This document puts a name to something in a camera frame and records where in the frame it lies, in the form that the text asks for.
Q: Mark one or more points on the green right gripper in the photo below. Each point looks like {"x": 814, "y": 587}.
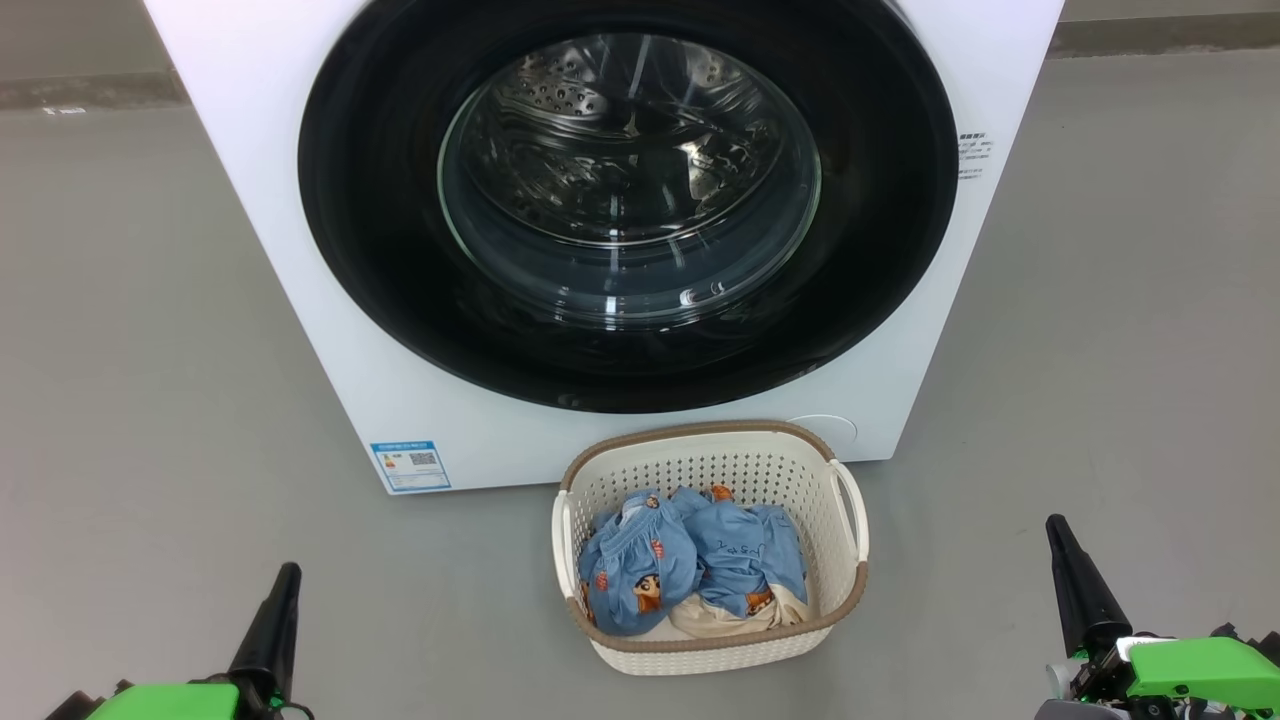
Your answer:
{"x": 1200, "y": 670}

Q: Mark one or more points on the blue garment with cream lining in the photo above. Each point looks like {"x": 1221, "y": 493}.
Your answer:
{"x": 745, "y": 560}

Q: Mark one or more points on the blue cartoon print garment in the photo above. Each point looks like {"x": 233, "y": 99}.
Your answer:
{"x": 630, "y": 570}

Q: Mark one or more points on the black round glass washer door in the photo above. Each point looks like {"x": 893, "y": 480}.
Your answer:
{"x": 380, "y": 250}

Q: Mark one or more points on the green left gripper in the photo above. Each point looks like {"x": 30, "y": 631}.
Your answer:
{"x": 170, "y": 702}

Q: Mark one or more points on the blue energy label sticker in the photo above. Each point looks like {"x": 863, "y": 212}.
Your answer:
{"x": 410, "y": 466}

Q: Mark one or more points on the white front-load washing machine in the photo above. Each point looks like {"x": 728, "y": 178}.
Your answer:
{"x": 250, "y": 200}

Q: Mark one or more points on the washing machine drum opening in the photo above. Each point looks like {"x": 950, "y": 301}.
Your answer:
{"x": 620, "y": 150}

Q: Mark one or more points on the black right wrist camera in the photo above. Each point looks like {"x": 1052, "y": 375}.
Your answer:
{"x": 1270, "y": 648}

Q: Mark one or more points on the cream plastic laundry basket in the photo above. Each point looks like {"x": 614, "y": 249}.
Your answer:
{"x": 700, "y": 645}

